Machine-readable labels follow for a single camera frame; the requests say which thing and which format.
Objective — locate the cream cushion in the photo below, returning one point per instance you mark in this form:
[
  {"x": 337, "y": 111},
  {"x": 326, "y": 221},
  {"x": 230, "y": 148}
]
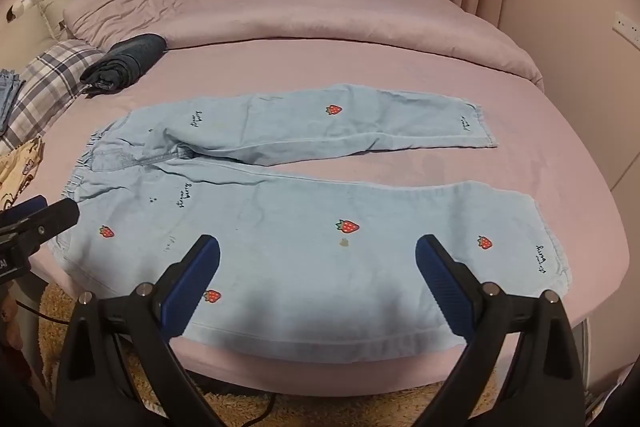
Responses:
[{"x": 57, "y": 14}]

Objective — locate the pink duvet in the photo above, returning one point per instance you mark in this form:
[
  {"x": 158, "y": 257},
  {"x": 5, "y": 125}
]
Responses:
[{"x": 325, "y": 12}]

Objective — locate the bed with pink sheet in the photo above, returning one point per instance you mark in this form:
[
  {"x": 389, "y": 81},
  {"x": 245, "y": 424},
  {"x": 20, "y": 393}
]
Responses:
[{"x": 410, "y": 164}]

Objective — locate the grey plaid pillow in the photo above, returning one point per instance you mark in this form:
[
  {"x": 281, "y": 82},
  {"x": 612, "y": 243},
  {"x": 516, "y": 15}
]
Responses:
[{"x": 50, "y": 77}]

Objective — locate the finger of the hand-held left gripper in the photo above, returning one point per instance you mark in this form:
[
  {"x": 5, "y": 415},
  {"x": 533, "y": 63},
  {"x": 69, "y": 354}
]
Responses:
[
  {"x": 57, "y": 217},
  {"x": 32, "y": 205}
]

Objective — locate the white wall socket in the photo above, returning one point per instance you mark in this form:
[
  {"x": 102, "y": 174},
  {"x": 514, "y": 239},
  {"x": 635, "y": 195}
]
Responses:
[{"x": 627, "y": 28}]

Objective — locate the cream cartoon print cloth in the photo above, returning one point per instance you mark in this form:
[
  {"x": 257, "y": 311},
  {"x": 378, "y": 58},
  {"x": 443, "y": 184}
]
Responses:
[{"x": 17, "y": 172}]

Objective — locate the light blue strawberry print pants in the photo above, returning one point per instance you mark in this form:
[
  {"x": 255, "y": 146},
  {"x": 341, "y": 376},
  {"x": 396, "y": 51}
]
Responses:
[{"x": 300, "y": 267}]

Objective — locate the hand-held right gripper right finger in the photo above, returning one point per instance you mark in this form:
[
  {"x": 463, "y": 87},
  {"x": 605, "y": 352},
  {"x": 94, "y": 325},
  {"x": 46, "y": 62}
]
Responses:
[{"x": 445, "y": 282}]

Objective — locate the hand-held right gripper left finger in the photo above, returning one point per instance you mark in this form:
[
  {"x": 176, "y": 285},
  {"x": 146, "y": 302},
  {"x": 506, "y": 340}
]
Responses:
[{"x": 192, "y": 279}]

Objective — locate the folded blue denim clothing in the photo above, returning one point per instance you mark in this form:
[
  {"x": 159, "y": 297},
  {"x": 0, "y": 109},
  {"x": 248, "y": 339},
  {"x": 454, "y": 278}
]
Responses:
[{"x": 9, "y": 97}]

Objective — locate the pink pillow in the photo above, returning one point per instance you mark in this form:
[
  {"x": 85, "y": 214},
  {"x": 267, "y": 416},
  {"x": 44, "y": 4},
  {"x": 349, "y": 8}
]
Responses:
[{"x": 125, "y": 4}]

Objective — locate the dark folded clothing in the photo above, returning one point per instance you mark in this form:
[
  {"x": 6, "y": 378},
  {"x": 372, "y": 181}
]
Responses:
[{"x": 125, "y": 62}]

